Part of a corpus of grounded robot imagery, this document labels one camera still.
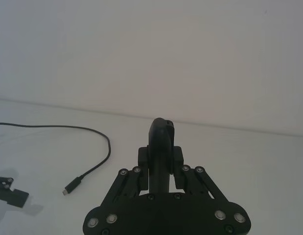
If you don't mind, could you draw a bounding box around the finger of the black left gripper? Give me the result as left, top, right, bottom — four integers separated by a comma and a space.
0, 175, 30, 203

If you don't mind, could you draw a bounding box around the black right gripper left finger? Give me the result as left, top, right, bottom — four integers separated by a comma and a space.
86, 146, 150, 224

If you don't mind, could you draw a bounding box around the black cable with small plug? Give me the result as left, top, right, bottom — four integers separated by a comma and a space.
0, 121, 112, 197

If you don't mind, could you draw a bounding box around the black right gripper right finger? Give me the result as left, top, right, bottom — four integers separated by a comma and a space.
171, 146, 247, 223

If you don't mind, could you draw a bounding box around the black rounded plug adapter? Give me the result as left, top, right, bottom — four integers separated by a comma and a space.
147, 117, 176, 194

